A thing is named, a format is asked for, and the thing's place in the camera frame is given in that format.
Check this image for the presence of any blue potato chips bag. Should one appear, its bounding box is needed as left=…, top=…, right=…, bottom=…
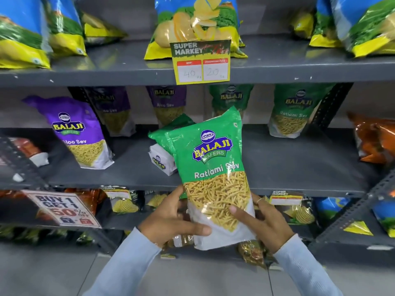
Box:
left=371, top=190, right=395, bottom=238
left=40, top=0, right=88, bottom=58
left=330, top=0, right=395, bottom=58
left=0, top=0, right=52, bottom=70
left=314, top=197, right=351, bottom=223
left=289, top=9, right=316, bottom=39
left=309, top=0, right=344, bottom=48
left=144, top=0, right=249, bottom=61
left=80, top=10, right=129, bottom=47

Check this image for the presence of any grey metal shelf rack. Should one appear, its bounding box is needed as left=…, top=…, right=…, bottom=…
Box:
left=0, top=33, right=395, bottom=263

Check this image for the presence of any person's right hand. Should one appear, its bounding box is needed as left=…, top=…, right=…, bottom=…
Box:
left=229, top=192, right=295, bottom=254

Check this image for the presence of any person's left hand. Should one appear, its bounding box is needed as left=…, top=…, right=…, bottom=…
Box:
left=138, top=185, right=212, bottom=248

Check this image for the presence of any yellow chips bag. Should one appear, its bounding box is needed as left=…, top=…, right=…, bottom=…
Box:
left=102, top=186, right=140, bottom=215
left=145, top=193, right=168, bottom=210
left=343, top=221, right=374, bottom=236
left=283, top=205, right=316, bottom=225

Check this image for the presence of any person's left forearm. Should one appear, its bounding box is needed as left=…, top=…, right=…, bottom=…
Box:
left=83, top=227, right=163, bottom=296

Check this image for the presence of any green snack packet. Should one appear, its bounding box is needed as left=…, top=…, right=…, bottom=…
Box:
left=209, top=84, right=254, bottom=121
left=148, top=113, right=196, bottom=177
left=268, top=84, right=336, bottom=139
left=164, top=106, right=257, bottom=251

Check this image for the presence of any brown snack packet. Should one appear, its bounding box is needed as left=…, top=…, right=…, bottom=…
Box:
left=160, top=234, right=195, bottom=260
left=237, top=240, right=270, bottom=269

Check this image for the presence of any white red offer sign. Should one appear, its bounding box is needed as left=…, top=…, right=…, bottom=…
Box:
left=23, top=190, right=102, bottom=229

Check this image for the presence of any orange snack packet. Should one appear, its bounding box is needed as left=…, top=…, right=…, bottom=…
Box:
left=64, top=188, right=100, bottom=215
left=9, top=137, right=50, bottom=167
left=347, top=112, right=395, bottom=164

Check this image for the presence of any person's right forearm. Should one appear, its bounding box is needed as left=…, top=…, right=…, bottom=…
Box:
left=273, top=234, right=344, bottom=296

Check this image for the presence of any purple snack packet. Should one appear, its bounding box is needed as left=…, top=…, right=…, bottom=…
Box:
left=146, top=86, right=187, bottom=127
left=69, top=86, right=136, bottom=138
left=23, top=95, right=115, bottom=170

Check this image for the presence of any row of dark green packets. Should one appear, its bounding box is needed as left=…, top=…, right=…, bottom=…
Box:
left=0, top=224, right=94, bottom=246

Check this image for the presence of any small yellow shelf price tag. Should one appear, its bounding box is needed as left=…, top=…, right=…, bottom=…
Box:
left=269, top=190, right=305, bottom=206

